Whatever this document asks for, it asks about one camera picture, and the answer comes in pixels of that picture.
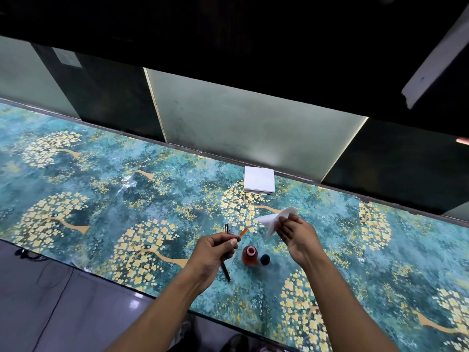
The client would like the person's left hand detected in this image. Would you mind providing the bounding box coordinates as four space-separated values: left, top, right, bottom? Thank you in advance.
182 232 242 291

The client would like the person's right hand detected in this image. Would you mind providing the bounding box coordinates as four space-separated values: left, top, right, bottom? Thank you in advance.
274 214 325 269

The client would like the white tissue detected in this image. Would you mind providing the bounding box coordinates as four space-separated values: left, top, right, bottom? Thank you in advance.
255 206 298 239

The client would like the person's left forearm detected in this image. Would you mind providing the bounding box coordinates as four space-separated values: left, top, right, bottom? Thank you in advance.
106 269 206 352

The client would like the person's right forearm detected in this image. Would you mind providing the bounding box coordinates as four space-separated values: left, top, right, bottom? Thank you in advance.
298 253 401 352

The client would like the red ink bottle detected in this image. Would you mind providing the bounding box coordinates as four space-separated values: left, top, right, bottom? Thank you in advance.
242 246 259 267

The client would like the black pen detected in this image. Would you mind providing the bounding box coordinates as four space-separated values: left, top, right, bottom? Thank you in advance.
220 223 232 283

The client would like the stack of white napkins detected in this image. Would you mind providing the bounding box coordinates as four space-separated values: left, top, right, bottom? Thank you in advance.
243 166 276 196

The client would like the teal floral table cover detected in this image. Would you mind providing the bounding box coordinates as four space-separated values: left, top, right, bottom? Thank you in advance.
0 100 469 352

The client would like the black cable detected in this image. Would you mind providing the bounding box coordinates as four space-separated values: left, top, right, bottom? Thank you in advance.
14 248 75 352

